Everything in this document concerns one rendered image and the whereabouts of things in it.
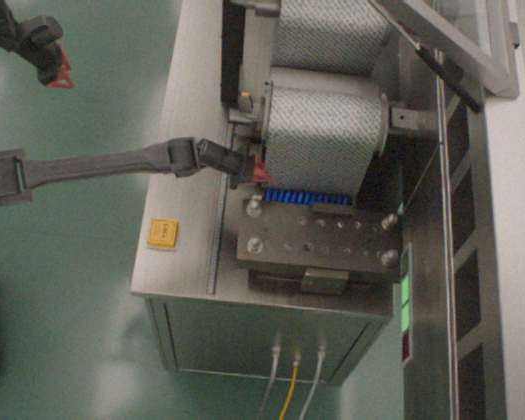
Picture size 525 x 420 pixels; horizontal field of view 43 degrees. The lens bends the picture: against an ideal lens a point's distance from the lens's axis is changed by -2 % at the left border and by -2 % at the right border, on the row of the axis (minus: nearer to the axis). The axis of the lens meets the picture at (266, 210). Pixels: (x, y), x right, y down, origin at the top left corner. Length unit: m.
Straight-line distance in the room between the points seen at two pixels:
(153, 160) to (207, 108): 0.50
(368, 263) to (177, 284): 0.47
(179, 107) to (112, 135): 1.08
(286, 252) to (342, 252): 0.13
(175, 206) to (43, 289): 1.06
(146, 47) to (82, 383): 1.56
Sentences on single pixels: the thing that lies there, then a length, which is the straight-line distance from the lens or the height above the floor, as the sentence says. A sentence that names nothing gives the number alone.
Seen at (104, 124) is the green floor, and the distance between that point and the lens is 3.06.
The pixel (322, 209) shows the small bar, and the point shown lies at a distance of 1.66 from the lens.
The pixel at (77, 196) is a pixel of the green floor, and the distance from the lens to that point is 2.89.
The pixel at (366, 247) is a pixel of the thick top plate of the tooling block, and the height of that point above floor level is 1.03.
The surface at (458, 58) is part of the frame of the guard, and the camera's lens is 1.07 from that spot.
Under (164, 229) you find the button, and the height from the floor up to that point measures 0.92.
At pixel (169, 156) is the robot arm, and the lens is 1.53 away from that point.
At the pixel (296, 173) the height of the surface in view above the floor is 1.11.
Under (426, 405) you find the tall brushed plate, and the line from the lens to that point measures 1.28.
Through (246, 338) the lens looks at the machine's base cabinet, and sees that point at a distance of 2.01.
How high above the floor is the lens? 2.51
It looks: 63 degrees down
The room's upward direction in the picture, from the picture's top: 9 degrees clockwise
